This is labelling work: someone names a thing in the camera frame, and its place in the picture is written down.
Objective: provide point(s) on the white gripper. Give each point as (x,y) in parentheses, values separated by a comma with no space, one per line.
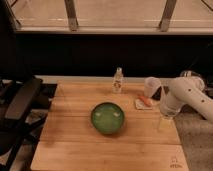
(170,106)

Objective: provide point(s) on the orange pepper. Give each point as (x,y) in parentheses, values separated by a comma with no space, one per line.
(145,100)

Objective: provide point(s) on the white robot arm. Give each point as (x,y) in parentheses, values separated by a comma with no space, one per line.
(187,89)

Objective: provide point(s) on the wooden cutting board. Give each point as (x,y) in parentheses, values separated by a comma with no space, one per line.
(91,128)

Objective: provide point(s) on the clear glass bottle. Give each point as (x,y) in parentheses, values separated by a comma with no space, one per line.
(118,80)

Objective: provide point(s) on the green bowl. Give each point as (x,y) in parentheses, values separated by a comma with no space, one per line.
(107,118)

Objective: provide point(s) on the black office chair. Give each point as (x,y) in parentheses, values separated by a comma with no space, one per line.
(13,127)

